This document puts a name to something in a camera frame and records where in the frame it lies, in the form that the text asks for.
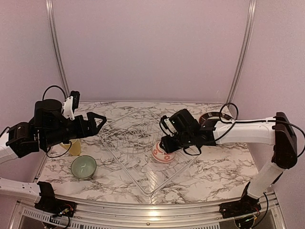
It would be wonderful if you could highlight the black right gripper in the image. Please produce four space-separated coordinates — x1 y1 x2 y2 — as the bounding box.
160 132 195 153

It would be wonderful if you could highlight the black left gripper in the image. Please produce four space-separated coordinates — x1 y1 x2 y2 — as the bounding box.
41 111 106 149

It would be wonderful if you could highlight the white bowl with red pattern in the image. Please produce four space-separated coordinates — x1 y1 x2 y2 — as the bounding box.
152 141 176 163

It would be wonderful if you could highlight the yellow mug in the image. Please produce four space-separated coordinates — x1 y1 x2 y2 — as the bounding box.
60 139 81 156

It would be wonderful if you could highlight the green bowl with flower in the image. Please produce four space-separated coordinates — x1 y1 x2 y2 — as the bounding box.
71 156 97 179

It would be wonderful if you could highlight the large black rimmed cream plate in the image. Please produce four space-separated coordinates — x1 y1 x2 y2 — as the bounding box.
199 112 233 124

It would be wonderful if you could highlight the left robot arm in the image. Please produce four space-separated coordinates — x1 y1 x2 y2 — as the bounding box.
0 99 107 183

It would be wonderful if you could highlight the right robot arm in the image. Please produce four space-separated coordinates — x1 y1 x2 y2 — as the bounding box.
152 109 298 214

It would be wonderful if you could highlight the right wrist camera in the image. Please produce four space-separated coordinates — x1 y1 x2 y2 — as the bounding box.
159 115 177 136

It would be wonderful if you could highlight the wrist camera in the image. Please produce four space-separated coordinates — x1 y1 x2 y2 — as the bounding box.
61 91 80 120
159 115 177 136

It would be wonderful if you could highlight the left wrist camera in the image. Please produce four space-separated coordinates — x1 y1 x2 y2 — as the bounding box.
61 91 80 120

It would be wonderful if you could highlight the white wire dish rack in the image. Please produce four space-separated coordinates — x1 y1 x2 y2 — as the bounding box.
100 108 198 197

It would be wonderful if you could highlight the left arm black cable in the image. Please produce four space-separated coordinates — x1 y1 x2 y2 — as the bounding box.
42 85 72 158

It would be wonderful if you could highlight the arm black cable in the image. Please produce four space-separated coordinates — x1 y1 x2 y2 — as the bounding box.
42 85 72 158
181 102 305 215

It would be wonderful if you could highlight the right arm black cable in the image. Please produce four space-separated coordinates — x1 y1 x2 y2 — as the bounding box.
181 102 305 215

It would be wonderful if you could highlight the front aluminium rail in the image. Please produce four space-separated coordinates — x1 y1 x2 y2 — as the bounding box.
9 192 286 229

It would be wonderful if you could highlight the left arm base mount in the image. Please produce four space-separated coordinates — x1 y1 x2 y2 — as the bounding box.
34 181 76 218

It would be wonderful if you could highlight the left aluminium frame post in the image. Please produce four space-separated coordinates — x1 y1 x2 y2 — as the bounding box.
45 0 70 95

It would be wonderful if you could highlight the aluminium frame post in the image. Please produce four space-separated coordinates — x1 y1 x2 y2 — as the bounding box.
226 0 257 103
45 0 70 95

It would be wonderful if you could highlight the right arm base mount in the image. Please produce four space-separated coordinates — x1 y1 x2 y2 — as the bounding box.
219 182 262 219

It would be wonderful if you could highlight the right aluminium frame post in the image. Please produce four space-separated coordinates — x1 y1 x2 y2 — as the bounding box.
226 0 257 103

